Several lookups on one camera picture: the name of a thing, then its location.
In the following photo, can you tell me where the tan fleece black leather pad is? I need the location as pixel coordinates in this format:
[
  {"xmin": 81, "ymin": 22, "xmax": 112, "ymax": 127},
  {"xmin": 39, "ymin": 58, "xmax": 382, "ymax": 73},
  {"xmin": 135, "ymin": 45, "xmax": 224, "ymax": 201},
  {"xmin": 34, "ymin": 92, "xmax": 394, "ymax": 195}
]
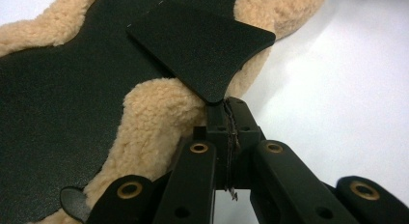
[{"xmin": 0, "ymin": 0, "xmax": 332, "ymax": 224}]

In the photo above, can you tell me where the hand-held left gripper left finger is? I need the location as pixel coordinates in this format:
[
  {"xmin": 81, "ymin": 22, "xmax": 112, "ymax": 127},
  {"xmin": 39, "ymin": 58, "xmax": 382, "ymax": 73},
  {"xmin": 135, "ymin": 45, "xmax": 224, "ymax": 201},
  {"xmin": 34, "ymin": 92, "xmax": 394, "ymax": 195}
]
[{"xmin": 193, "ymin": 101, "xmax": 231, "ymax": 189}]

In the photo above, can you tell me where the white table mat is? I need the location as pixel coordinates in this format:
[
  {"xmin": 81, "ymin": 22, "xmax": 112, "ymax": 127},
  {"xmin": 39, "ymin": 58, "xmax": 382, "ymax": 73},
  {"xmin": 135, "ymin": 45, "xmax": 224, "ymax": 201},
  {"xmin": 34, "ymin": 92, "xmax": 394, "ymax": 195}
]
[{"xmin": 0, "ymin": 0, "xmax": 409, "ymax": 224}]

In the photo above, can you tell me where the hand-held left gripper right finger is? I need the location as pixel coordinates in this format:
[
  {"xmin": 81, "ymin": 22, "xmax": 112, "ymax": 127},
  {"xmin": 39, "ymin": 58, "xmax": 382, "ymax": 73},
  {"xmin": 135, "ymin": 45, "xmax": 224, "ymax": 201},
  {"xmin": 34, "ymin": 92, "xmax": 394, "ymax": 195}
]
[{"xmin": 226, "ymin": 98, "xmax": 266, "ymax": 189}]

